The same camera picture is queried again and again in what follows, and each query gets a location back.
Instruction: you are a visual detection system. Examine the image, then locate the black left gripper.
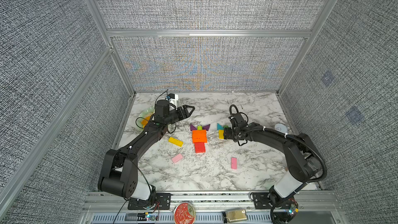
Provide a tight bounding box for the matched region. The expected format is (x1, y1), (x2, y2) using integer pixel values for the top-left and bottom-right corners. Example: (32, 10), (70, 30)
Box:
(164, 105), (194, 126)

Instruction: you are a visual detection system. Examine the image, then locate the purple triangle block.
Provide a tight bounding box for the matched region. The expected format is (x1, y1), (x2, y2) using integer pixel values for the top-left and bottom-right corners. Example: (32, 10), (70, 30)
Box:
(202, 124), (210, 131)
(190, 124), (197, 131)

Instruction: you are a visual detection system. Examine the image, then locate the teal triangle block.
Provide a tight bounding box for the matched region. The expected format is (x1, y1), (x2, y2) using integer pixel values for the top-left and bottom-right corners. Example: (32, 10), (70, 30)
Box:
(217, 123), (224, 130)

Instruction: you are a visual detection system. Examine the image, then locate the orange block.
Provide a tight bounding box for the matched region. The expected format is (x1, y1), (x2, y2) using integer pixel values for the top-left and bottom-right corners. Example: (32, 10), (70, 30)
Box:
(192, 138), (207, 144)
(192, 130), (207, 135)
(192, 133), (207, 140)

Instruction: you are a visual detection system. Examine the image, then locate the red block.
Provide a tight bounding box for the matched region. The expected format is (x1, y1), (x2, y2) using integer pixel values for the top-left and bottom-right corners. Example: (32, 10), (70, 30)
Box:
(195, 147), (206, 153)
(194, 143), (205, 149)

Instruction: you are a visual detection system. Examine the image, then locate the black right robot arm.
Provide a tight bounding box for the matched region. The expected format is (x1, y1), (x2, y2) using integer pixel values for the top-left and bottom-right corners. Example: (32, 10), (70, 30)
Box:
(223, 112), (328, 207)

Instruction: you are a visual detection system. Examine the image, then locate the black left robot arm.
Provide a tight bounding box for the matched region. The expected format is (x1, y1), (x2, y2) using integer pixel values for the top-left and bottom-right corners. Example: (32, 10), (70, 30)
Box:
(97, 100), (195, 201)

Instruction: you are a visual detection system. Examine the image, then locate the pink block right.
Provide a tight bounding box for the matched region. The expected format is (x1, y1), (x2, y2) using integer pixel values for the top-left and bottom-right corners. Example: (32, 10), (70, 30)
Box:
(231, 157), (237, 170)

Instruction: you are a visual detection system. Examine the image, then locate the pink block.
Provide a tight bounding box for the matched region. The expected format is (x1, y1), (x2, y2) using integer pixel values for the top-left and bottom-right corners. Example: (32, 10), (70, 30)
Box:
(231, 157), (237, 170)
(172, 153), (183, 163)

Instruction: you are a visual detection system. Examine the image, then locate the green wavy plate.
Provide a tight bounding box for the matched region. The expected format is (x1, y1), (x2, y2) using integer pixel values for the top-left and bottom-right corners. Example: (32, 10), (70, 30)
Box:
(135, 106), (154, 129)

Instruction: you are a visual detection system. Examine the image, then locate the white lidded cup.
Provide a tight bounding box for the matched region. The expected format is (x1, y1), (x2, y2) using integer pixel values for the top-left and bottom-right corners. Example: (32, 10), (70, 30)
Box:
(274, 123), (289, 133)

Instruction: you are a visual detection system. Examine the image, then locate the toy orange slice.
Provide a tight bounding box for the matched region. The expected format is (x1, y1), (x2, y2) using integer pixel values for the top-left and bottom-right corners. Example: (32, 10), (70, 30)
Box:
(141, 115), (151, 128)

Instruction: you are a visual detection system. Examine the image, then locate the pink block left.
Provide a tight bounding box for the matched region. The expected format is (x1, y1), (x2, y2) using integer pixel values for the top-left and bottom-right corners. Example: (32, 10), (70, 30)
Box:
(172, 153), (183, 163)

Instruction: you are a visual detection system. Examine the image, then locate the gold metal box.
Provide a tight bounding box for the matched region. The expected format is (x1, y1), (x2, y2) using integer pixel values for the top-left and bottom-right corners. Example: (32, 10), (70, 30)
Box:
(222, 209), (248, 224)

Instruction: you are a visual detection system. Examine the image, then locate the red round tin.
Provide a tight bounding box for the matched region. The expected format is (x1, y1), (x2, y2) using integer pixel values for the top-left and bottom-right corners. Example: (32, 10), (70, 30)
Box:
(174, 202), (196, 224)

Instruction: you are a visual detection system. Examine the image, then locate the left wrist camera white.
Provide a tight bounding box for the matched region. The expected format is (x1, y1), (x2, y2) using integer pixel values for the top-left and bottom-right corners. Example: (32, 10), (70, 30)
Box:
(166, 93), (179, 107)

